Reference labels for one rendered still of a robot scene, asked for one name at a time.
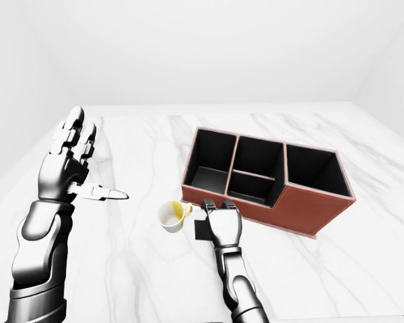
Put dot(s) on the white mug yellow inside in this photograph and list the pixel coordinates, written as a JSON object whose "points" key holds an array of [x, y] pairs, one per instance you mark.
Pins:
{"points": [[170, 218]]}

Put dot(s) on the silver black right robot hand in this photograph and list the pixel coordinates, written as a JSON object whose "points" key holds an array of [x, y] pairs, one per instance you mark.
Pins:
{"points": [[225, 225]]}

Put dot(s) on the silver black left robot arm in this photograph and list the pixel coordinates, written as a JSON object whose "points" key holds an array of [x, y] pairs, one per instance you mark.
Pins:
{"points": [[37, 249]]}

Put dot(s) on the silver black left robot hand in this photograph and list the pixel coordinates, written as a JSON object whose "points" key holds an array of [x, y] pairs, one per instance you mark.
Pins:
{"points": [[55, 175]]}

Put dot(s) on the red-brown desk caddy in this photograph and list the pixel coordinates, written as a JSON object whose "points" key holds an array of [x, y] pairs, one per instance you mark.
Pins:
{"points": [[299, 208]]}

